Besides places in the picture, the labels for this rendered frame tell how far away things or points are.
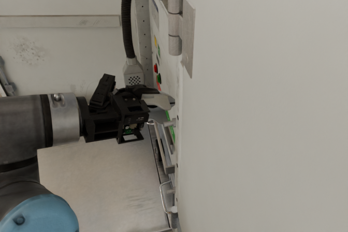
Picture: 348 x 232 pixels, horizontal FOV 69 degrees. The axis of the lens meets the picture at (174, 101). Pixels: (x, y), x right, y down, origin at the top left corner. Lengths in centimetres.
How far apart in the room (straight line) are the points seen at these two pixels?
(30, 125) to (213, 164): 33
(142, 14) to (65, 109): 57
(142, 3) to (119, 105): 52
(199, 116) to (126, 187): 73
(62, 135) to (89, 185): 48
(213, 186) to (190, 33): 10
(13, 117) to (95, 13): 65
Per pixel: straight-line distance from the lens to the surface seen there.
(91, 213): 86
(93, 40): 106
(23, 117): 43
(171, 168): 64
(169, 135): 74
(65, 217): 32
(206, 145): 16
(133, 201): 85
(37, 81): 126
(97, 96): 50
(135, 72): 90
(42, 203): 31
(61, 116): 44
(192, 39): 16
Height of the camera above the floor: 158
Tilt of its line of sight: 40 degrees down
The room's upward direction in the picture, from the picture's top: straight up
